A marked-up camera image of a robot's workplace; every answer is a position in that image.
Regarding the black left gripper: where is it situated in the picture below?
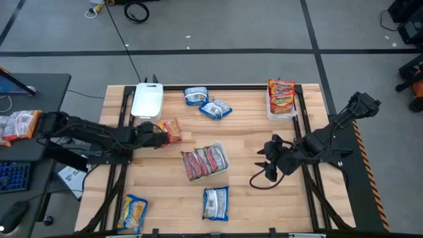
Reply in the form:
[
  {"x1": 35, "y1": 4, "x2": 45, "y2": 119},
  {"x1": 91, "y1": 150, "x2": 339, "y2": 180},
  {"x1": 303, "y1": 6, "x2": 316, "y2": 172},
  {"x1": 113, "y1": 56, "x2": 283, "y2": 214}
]
[{"x1": 135, "y1": 121, "x2": 170, "y2": 149}]

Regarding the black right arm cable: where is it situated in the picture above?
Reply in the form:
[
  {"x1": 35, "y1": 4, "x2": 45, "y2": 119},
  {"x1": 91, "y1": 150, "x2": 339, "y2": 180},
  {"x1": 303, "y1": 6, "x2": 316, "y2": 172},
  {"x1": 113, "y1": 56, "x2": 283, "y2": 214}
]
[{"x1": 249, "y1": 168, "x2": 287, "y2": 191}]

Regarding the black desk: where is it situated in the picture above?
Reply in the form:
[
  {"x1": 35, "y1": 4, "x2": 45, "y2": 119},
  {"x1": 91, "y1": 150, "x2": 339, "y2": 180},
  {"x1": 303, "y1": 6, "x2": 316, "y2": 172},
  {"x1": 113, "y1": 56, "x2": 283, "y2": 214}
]
[{"x1": 0, "y1": 73, "x2": 72, "y2": 238}]

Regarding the long black floor cable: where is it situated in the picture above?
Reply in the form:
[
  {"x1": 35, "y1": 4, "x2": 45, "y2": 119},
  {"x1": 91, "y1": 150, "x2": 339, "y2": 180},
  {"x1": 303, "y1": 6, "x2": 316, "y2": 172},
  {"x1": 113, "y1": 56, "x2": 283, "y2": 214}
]
[{"x1": 104, "y1": 0, "x2": 143, "y2": 83}]

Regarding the lime chili shrimp ramen pack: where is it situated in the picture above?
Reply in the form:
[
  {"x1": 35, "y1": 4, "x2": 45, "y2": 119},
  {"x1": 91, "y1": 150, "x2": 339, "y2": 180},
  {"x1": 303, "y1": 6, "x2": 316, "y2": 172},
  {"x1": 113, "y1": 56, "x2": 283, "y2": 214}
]
[
  {"x1": 205, "y1": 145, "x2": 228, "y2": 173},
  {"x1": 188, "y1": 149, "x2": 208, "y2": 179},
  {"x1": 197, "y1": 147, "x2": 217, "y2": 176},
  {"x1": 181, "y1": 151, "x2": 199, "y2": 182}
]

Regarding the white and yellow extension cord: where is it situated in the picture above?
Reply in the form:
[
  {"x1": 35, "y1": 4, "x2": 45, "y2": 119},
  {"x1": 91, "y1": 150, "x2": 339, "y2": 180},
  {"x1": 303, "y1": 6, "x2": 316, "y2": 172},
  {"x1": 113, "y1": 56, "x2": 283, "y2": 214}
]
[{"x1": 84, "y1": 0, "x2": 106, "y2": 20}]

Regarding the black and orange chair base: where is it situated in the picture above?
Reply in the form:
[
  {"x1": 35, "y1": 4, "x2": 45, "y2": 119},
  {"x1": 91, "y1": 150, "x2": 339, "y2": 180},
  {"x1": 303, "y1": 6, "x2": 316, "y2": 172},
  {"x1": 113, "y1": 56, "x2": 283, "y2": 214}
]
[{"x1": 395, "y1": 54, "x2": 423, "y2": 113}]

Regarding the white plastic bin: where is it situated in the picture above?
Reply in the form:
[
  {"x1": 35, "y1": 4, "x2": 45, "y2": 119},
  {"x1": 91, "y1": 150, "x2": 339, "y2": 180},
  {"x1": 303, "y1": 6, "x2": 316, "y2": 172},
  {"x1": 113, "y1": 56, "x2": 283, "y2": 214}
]
[
  {"x1": 180, "y1": 140, "x2": 231, "y2": 182},
  {"x1": 265, "y1": 86, "x2": 298, "y2": 122},
  {"x1": 130, "y1": 82, "x2": 165, "y2": 122}
]

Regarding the laptop screen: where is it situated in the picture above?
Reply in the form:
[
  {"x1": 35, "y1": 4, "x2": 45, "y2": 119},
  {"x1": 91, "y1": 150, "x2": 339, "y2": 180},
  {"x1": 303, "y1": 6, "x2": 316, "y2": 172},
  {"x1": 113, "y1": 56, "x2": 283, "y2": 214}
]
[{"x1": 0, "y1": 67, "x2": 37, "y2": 97}]

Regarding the black computer mouse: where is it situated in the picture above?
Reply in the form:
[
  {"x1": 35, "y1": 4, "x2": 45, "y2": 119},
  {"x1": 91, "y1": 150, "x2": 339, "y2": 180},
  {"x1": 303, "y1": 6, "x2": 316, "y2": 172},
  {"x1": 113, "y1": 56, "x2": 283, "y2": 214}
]
[{"x1": 0, "y1": 200, "x2": 30, "y2": 234}]

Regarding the black desk cable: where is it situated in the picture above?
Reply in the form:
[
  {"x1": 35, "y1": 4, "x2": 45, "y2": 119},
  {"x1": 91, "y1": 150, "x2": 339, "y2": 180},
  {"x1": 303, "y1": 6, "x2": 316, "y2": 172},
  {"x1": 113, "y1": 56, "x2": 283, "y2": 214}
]
[{"x1": 67, "y1": 89, "x2": 105, "y2": 100}]

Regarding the blue Maruchan ramen pack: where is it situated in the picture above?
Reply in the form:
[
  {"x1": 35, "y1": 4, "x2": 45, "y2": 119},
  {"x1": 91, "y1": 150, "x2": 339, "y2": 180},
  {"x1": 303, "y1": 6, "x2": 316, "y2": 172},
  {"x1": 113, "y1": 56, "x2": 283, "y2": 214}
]
[
  {"x1": 183, "y1": 86, "x2": 210, "y2": 106},
  {"x1": 198, "y1": 99, "x2": 233, "y2": 121},
  {"x1": 202, "y1": 186, "x2": 230, "y2": 222},
  {"x1": 116, "y1": 194, "x2": 149, "y2": 234}
]

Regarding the backlit black keyboard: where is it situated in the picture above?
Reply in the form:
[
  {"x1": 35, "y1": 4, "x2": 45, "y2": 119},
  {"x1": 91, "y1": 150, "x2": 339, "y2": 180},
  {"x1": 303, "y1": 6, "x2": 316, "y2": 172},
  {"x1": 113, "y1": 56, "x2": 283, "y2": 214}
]
[{"x1": 0, "y1": 161, "x2": 32, "y2": 194}]

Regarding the black equipment case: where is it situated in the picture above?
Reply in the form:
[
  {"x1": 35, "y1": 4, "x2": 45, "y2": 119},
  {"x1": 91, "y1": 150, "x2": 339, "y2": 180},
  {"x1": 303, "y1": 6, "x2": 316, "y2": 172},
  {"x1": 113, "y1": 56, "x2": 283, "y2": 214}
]
[{"x1": 379, "y1": 0, "x2": 423, "y2": 46}]

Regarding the yellow black hazard strip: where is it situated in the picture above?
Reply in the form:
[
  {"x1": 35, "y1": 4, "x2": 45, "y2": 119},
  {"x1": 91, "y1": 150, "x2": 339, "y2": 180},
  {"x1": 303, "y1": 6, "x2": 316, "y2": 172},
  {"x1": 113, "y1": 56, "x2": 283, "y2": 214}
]
[{"x1": 352, "y1": 120, "x2": 391, "y2": 232}]

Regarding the coiled black cable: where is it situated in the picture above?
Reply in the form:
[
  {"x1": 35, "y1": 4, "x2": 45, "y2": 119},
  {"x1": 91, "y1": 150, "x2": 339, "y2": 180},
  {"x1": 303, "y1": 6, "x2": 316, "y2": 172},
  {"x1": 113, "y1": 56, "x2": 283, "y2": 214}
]
[{"x1": 124, "y1": 1, "x2": 150, "y2": 24}]

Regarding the white printed paper sheet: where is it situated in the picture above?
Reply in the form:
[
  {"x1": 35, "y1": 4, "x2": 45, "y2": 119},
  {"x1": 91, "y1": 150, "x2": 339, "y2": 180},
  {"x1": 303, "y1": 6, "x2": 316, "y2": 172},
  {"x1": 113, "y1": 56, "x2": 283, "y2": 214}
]
[{"x1": 56, "y1": 165, "x2": 87, "y2": 201}]

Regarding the orange Maruchan ramen pack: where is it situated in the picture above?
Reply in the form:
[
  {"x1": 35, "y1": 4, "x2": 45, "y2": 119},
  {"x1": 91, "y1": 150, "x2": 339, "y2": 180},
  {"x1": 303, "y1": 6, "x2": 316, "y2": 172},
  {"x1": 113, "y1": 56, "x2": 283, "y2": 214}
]
[
  {"x1": 269, "y1": 86, "x2": 296, "y2": 100},
  {"x1": 2, "y1": 110, "x2": 43, "y2": 141},
  {"x1": 0, "y1": 115, "x2": 13, "y2": 148},
  {"x1": 269, "y1": 94, "x2": 296, "y2": 116},
  {"x1": 159, "y1": 118, "x2": 182, "y2": 147},
  {"x1": 268, "y1": 78, "x2": 297, "y2": 92}
]

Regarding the black floor platform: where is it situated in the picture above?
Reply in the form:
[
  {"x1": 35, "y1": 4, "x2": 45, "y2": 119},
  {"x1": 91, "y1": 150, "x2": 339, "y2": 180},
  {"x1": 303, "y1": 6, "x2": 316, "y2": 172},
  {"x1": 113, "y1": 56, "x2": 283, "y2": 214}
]
[{"x1": 325, "y1": 114, "x2": 393, "y2": 233}]

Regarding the black aluminium table frame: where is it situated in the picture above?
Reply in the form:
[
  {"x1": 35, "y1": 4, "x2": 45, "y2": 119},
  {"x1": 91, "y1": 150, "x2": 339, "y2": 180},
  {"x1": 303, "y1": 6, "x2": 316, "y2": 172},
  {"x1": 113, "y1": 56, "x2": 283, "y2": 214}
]
[{"x1": 77, "y1": 84, "x2": 358, "y2": 238}]

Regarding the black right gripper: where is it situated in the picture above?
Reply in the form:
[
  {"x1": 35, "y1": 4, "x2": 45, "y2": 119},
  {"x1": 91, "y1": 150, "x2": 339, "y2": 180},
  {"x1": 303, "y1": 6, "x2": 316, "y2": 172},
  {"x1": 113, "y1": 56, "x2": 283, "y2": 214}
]
[{"x1": 253, "y1": 134, "x2": 300, "y2": 182}]

